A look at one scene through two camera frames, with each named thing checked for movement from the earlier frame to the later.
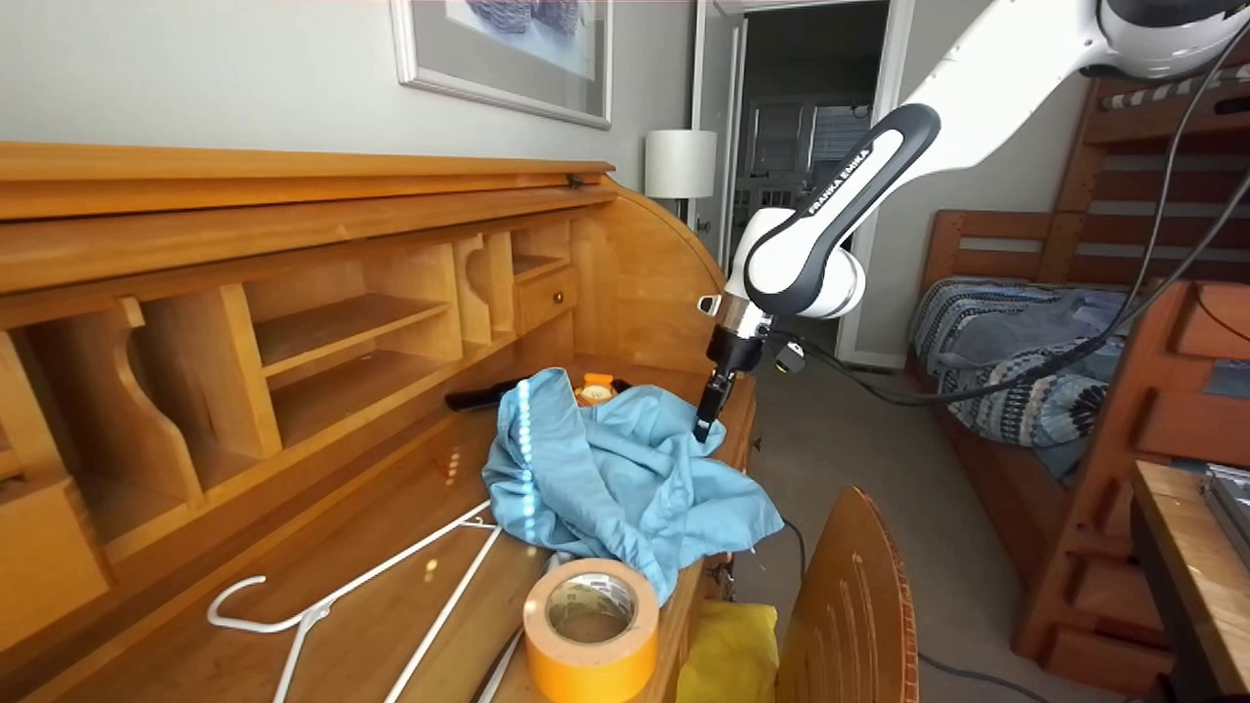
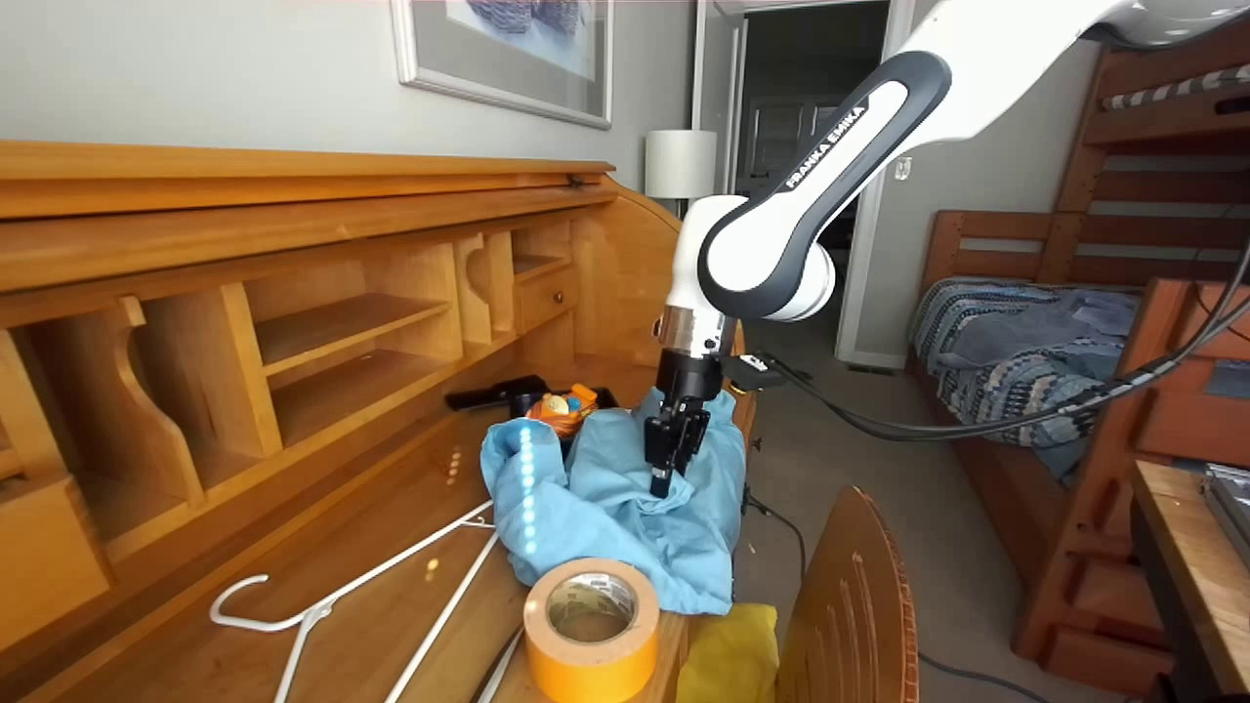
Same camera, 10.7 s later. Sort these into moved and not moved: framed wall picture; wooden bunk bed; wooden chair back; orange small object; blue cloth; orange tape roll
Moved: orange small object; blue cloth
Not moved: orange tape roll; wooden bunk bed; framed wall picture; wooden chair back
